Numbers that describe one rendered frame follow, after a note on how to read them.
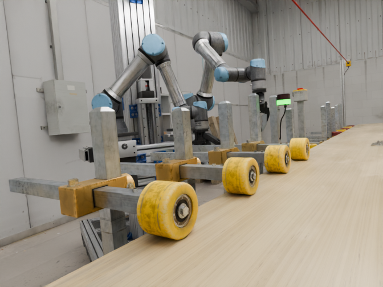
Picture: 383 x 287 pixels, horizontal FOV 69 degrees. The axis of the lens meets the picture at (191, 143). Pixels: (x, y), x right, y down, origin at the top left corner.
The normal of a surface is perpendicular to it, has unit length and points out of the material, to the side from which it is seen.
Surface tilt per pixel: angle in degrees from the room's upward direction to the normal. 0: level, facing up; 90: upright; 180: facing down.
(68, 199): 90
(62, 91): 90
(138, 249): 0
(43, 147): 90
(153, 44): 85
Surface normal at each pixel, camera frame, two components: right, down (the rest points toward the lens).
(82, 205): 0.82, -0.02
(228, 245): -0.07, -0.99
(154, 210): -0.57, -0.20
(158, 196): -0.45, -0.64
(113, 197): -0.57, 0.10
